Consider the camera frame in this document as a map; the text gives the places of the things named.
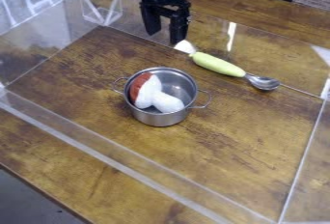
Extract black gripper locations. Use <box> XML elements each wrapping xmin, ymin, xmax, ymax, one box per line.
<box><xmin>141</xmin><ymin>0</ymin><xmax>191</xmax><ymax>44</ymax></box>

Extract small silver pot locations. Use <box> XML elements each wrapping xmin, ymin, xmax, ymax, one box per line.
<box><xmin>113</xmin><ymin>67</ymin><xmax>211</xmax><ymax>127</ymax></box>

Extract white plush mushroom red cap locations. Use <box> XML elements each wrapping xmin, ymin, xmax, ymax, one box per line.
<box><xmin>129</xmin><ymin>72</ymin><xmax>185</xmax><ymax>113</ymax></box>

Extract green handled metal spoon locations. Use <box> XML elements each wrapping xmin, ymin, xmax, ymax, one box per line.
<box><xmin>190</xmin><ymin>52</ymin><xmax>280</xmax><ymax>91</ymax></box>

